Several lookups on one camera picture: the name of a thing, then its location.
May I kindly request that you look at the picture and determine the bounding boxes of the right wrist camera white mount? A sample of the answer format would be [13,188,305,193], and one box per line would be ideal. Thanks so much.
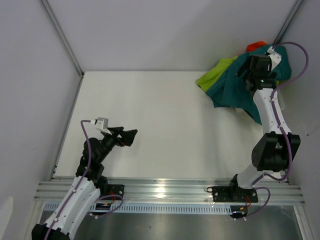
[265,46,282,71]

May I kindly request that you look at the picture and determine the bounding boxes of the aluminium rail frame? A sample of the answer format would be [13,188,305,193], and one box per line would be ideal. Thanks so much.
[34,72,306,206]

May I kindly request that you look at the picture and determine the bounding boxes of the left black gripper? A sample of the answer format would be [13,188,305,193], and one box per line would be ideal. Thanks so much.
[96,127,137,164]

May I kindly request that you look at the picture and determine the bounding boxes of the teal green shorts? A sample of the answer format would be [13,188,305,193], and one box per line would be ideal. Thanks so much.
[205,44,293,125]

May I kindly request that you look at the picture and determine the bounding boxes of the corner aluminium post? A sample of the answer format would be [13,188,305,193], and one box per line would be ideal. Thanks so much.
[272,0,307,45]
[38,0,84,78]

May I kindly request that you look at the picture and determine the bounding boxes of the left corner aluminium post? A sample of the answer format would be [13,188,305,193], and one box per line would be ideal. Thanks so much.
[38,0,84,78]

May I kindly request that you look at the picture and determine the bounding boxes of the slotted grey cable duct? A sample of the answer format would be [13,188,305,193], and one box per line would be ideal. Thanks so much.
[44,202,247,215]

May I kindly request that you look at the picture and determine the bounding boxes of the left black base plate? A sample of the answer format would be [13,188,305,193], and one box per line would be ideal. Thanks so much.
[106,184,125,202]

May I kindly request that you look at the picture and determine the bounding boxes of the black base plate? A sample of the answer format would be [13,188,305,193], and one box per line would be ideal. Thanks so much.
[206,186,258,203]
[106,184,125,202]

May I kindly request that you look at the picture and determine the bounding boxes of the white plastic basket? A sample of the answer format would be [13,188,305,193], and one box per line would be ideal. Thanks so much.
[277,91,285,111]

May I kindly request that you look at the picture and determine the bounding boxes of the lime green shorts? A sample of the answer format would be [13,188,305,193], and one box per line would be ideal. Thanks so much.
[195,55,238,92]

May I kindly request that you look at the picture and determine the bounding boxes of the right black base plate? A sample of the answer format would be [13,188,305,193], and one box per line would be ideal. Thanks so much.
[206,186,258,203]

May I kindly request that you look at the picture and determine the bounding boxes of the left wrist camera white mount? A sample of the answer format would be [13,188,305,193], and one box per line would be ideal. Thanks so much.
[90,117,112,135]

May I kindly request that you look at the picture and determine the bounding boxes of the orange shorts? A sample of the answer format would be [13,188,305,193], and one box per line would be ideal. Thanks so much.
[245,41,267,52]

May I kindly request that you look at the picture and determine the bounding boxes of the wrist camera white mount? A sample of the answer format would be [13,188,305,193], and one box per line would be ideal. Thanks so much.
[265,46,282,71]
[90,117,112,135]

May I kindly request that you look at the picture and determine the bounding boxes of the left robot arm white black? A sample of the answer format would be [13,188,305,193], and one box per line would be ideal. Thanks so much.
[31,127,138,240]

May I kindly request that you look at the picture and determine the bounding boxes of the right corner aluminium post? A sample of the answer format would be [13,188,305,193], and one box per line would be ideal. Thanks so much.
[272,0,307,45]

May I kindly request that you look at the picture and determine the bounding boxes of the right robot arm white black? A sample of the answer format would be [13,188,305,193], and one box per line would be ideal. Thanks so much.
[228,53,301,203]

